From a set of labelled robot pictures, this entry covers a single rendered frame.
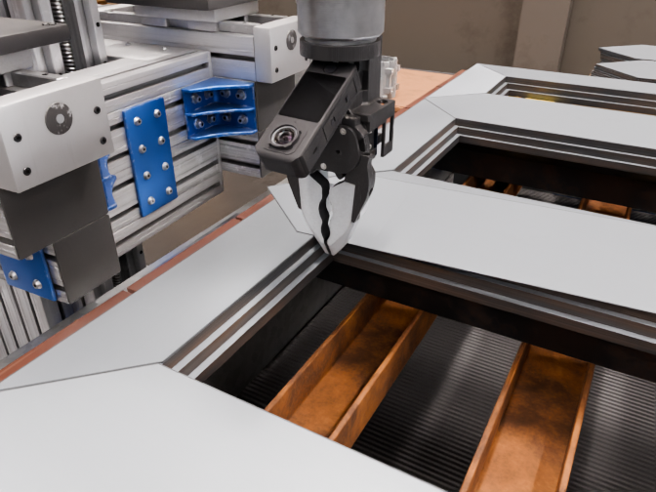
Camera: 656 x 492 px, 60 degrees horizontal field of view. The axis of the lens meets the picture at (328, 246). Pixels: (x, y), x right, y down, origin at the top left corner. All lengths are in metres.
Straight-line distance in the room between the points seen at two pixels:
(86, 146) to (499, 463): 0.56
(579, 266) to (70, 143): 0.55
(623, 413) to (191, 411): 0.66
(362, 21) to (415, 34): 4.30
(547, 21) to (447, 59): 0.80
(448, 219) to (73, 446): 0.44
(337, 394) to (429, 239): 0.20
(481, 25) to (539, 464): 4.18
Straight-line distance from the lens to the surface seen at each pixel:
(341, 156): 0.53
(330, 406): 0.66
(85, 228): 0.78
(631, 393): 0.96
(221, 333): 0.51
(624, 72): 1.47
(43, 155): 0.68
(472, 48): 4.69
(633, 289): 0.60
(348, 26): 0.50
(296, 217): 0.66
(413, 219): 0.66
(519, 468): 0.63
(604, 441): 0.88
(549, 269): 0.60
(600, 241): 0.68
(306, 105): 0.49
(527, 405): 0.70
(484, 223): 0.67
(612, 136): 1.02
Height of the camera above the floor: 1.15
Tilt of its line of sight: 30 degrees down
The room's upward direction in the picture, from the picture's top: straight up
